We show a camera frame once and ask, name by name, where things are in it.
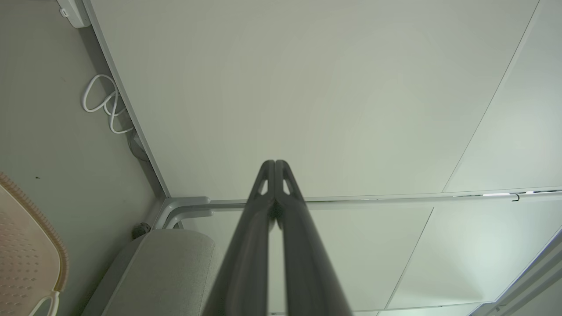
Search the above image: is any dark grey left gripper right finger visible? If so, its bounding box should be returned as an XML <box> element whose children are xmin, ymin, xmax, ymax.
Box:
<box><xmin>276</xmin><ymin>160</ymin><xmax>353</xmax><ymax>316</ymax></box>

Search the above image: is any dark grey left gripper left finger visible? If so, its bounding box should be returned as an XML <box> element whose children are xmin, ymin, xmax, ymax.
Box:
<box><xmin>203</xmin><ymin>160</ymin><xmax>276</xmax><ymax>316</ymax></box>

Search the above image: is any grey fabric sofa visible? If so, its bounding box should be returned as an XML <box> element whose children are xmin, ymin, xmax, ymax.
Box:
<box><xmin>81</xmin><ymin>229</ymin><xmax>220</xmax><ymax>316</ymax></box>

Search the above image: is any narrow white partition panel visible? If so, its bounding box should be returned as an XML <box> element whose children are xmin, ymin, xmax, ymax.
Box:
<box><xmin>176</xmin><ymin>193</ymin><xmax>562</xmax><ymax>316</ymax></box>

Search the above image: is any wide white partition panel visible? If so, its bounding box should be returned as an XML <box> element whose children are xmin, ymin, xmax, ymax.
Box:
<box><xmin>83</xmin><ymin>0</ymin><xmax>562</xmax><ymax>201</ymax></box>

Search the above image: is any beige perforated laundry basket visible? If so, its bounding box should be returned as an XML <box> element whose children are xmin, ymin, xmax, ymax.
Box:
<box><xmin>0</xmin><ymin>172</ymin><xmax>69</xmax><ymax>316</ymax></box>

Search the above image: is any white power adapter box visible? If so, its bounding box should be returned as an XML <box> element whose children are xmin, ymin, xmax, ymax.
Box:
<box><xmin>57</xmin><ymin>0</ymin><xmax>91</xmax><ymax>29</ymax></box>

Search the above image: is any white coiled power cable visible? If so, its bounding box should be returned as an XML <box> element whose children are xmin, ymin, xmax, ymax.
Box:
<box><xmin>82</xmin><ymin>74</ymin><xmax>135</xmax><ymax>135</ymax></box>

